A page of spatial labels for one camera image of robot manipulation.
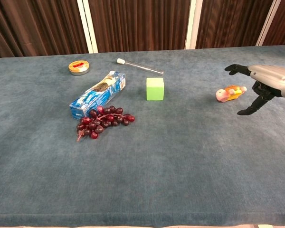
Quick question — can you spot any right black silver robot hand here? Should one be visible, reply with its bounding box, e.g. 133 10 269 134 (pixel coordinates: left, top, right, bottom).
224 64 285 116

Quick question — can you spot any small orange pink turtle toy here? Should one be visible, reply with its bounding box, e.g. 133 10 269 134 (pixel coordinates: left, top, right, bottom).
215 85 247 103

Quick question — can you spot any dark brown curtain panel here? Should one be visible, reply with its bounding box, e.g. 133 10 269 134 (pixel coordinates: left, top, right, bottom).
195 0 274 49
88 0 192 53
0 0 89 60
263 0 285 47

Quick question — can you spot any green foam cube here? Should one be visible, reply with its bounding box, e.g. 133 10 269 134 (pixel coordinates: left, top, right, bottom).
146 77 165 101

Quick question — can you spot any glass test tube white stopper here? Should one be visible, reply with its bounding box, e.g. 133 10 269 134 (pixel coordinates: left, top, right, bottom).
116 58 164 75

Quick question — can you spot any blue felt table cloth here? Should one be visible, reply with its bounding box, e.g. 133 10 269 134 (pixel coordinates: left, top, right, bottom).
0 45 285 228

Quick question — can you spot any dark red grape bunch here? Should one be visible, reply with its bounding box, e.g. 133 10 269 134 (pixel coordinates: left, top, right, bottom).
76 105 135 143

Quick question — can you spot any blue cookie box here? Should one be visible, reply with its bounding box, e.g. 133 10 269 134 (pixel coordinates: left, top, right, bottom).
69 70 126 119

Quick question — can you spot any round orange lidded tin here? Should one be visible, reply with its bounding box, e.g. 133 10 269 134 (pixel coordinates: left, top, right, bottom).
67 60 91 76

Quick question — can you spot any white partition frame post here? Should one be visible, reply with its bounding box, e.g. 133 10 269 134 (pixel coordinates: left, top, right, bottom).
184 0 204 50
255 0 282 47
76 0 99 54

